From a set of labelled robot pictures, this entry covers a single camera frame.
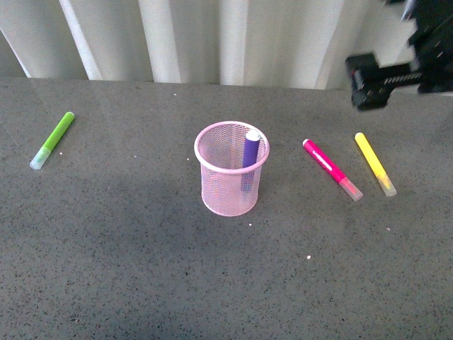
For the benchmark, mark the green highlighter pen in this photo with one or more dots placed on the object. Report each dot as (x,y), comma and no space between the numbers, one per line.
(51,142)

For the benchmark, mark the yellow highlighter pen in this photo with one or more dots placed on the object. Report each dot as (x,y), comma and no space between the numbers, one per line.
(375,165)

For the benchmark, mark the white pleated curtain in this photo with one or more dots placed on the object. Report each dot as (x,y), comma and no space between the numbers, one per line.
(297,44)

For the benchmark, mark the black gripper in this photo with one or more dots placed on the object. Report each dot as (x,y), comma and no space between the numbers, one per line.
(430,69)

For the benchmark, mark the pink mesh pen cup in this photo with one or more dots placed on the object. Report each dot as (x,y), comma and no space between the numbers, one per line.
(219,150)

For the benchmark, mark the purple highlighter pen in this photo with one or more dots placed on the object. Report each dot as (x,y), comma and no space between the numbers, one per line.
(250,153)

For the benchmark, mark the pink highlighter pen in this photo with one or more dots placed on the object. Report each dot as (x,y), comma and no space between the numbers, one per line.
(333,170)

